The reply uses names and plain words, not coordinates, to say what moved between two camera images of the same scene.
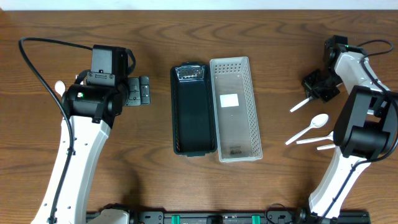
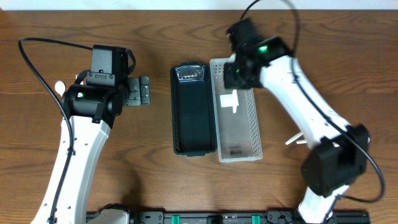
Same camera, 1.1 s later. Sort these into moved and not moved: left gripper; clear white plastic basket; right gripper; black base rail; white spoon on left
Moved: right gripper
Not moved: clear white plastic basket; black base rail; left gripper; white spoon on left
